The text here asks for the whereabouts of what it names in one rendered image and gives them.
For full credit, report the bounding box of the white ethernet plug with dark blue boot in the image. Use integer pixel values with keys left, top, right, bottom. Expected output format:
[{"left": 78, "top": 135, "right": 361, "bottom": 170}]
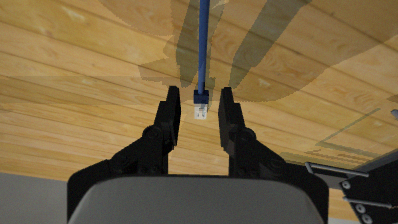
[{"left": 194, "top": 90, "right": 209, "bottom": 119}]

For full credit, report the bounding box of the dark blue cable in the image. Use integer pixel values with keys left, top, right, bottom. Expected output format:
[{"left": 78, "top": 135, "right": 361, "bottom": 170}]
[{"left": 198, "top": 0, "right": 210, "bottom": 95}]

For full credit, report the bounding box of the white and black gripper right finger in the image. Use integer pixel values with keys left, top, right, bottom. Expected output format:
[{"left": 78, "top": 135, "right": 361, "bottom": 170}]
[{"left": 218, "top": 87, "right": 329, "bottom": 224}]

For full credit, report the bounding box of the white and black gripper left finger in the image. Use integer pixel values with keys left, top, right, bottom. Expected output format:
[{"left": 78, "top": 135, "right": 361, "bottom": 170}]
[{"left": 67, "top": 86, "right": 181, "bottom": 224}]

